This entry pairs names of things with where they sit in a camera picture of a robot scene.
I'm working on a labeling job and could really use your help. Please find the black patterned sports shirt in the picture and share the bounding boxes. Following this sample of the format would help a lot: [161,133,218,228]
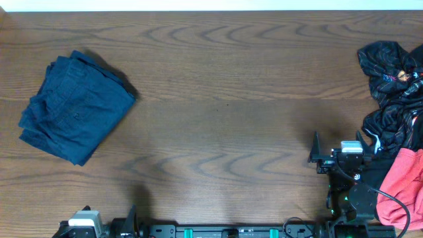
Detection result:
[357,41,422,157]

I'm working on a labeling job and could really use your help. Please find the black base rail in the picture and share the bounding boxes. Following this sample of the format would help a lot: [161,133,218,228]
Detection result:
[108,216,397,238]

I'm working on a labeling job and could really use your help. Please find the navy blue denim shorts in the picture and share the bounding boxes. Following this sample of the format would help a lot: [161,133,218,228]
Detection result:
[19,50,136,166]

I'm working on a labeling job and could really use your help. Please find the red garment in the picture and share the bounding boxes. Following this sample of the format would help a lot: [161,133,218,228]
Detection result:
[376,148,422,230]

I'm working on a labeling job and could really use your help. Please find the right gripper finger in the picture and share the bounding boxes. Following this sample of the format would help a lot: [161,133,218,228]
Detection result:
[356,130,373,155]
[309,132,321,159]

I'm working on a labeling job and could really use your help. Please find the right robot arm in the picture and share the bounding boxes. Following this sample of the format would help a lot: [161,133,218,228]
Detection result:
[307,132,377,237]

